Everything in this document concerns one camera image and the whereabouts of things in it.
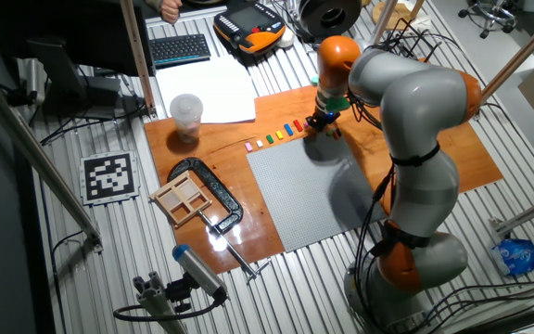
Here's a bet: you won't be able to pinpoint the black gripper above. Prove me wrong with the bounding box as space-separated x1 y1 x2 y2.
305 105 341 133

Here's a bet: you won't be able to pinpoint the grey Lego baseplate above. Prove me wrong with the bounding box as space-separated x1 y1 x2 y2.
246 133 388 254

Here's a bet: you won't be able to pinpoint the person's hand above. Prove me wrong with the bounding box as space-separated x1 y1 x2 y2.
159 0 184 25

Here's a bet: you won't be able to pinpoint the white computer mouse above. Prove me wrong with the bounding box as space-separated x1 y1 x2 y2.
276 28 296 50

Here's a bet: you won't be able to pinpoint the black filament spool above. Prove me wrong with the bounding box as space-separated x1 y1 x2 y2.
298 0 363 40

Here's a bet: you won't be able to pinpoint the wooden board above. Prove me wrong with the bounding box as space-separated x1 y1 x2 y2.
144 82 504 275

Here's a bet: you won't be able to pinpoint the black C-clamp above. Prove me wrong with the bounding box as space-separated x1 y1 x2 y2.
167 156 272 284

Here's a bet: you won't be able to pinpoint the white printed paper sheets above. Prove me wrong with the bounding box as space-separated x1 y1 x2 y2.
155 58 259 125

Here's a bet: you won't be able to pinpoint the orange and black teach pendant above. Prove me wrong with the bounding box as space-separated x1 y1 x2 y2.
212 2 287 56

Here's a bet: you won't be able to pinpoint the clear plastic cup with lid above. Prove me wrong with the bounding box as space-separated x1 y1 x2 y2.
169 93 204 145

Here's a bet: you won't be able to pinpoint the wooden stool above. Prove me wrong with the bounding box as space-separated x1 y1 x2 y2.
371 0 428 32

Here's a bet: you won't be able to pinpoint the black keyboard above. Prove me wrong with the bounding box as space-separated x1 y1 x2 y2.
148 33 212 70

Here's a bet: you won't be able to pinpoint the grey metal bar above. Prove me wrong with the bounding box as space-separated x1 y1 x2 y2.
145 5 229 27

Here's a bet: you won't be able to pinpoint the office chair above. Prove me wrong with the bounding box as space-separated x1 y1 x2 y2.
457 0 518 40

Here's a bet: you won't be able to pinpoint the black and white marker board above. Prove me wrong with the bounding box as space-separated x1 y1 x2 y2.
79 150 142 207

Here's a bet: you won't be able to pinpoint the blue plastic bag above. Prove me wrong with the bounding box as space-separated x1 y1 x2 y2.
489 238 534 277

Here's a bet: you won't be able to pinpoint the black monitor stand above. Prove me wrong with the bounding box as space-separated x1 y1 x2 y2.
25 39 124 120

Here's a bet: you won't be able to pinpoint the dark computer monitor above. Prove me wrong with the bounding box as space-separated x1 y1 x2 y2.
0 0 157 78

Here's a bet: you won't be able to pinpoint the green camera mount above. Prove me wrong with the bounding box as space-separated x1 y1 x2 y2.
311 75 352 113

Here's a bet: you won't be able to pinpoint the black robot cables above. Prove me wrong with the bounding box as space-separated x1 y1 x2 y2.
346 87 398 334

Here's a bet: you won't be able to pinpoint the metal post with base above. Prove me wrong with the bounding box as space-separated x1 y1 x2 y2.
372 0 399 43

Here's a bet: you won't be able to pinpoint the black wire rack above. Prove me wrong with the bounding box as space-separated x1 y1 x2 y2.
380 18 438 64

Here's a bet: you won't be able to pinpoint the small wooden tray frame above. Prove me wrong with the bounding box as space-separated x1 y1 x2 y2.
149 170 213 228

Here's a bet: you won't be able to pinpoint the grey camera with blue cap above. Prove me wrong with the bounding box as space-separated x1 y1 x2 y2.
172 244 229 301

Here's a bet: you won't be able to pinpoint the aluminium frame post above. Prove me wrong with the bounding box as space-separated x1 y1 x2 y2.
119 0 158 120
489 189 534 238
0 64 104 254
479 4 534 106

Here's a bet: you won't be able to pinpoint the aluminium camera bracket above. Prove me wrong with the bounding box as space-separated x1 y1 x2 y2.
132 271 189 334

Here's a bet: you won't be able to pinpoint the black cable bundle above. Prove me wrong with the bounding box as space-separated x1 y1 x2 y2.
410 273 534 334

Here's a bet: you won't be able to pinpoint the black camera cable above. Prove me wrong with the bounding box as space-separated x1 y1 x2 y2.
112 296 229 322

